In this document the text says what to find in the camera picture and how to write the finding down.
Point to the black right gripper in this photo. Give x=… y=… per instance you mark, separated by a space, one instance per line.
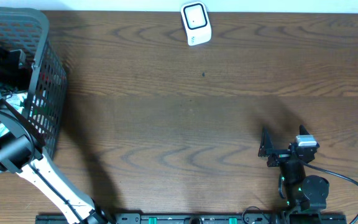
x=266 y=150

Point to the green 3M gloves package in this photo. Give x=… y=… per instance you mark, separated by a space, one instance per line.
x=13 y=106

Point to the grey plastic mesh basket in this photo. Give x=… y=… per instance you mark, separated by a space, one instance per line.
x=29 y=64

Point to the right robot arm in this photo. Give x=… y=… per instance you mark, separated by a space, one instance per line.
x=303 y=192

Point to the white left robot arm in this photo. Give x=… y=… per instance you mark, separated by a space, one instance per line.
x=24 y=154

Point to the white barcode scanner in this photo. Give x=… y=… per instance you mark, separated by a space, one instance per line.
x=196 y=23

